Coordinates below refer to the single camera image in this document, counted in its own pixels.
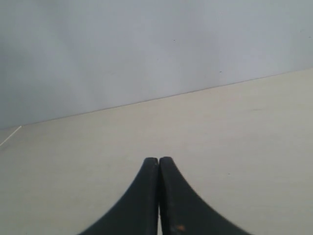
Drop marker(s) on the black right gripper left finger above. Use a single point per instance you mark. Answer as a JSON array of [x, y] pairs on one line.
[[136, 212]]

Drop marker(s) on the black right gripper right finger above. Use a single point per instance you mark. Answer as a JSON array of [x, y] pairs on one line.
[[182, 211]]

